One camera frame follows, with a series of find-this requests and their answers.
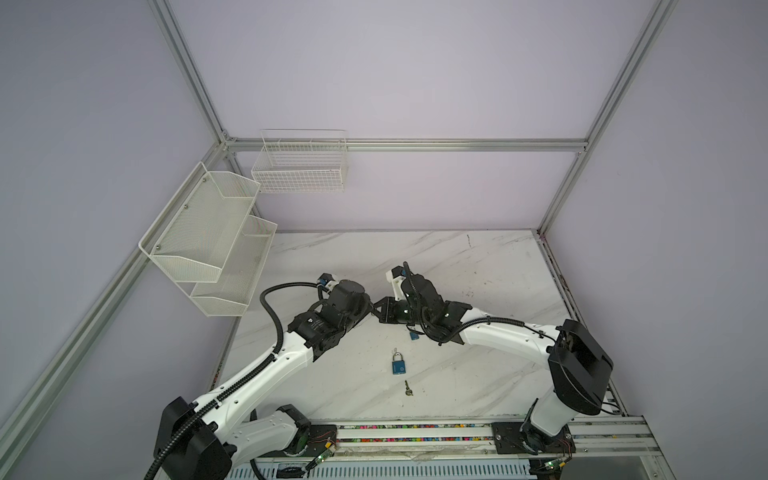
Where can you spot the upper white mesh shelf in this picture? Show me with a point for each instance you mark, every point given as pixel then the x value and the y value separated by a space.
pixel 191 240

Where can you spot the white wire basket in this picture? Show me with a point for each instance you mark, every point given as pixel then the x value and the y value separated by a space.
pixel 301 161

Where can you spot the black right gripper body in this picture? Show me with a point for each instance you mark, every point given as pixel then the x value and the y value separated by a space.
pixel 395 312

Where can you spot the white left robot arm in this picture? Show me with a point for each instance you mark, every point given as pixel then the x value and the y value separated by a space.
pixel 207 437

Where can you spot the white mesh shelf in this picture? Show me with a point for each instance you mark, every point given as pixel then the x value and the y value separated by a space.
pixel 191 240
pixel 232 294

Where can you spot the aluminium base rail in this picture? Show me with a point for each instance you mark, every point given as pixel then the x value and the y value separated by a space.
pixel 599 447

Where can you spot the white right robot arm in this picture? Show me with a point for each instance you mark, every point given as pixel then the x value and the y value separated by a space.
pixel 580 369

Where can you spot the lower white mesh shelf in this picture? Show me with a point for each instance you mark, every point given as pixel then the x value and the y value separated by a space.
pixel 232 294

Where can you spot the large blue padlock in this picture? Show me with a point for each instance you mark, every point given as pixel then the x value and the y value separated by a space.
pixel 398 364

